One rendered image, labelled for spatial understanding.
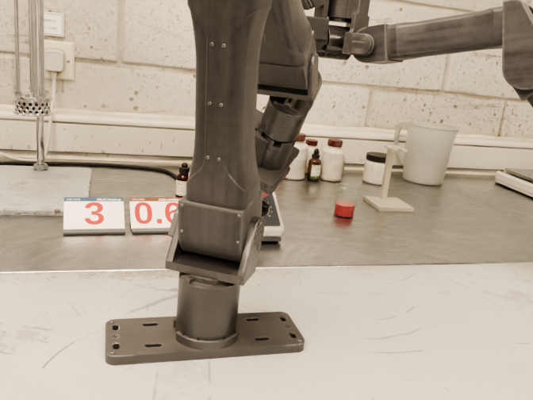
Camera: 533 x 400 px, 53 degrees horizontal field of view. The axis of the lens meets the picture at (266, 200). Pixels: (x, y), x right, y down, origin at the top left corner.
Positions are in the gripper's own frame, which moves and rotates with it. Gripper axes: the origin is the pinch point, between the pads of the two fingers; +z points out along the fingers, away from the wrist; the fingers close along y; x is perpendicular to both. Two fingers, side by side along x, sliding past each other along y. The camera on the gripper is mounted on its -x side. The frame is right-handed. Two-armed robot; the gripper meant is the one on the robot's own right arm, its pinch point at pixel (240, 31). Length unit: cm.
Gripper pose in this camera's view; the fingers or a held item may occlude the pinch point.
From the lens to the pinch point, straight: 92.8
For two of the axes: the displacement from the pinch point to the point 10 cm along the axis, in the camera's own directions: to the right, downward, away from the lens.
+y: 2.7, 3.0, -9.2
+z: -9.6, -0.2, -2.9
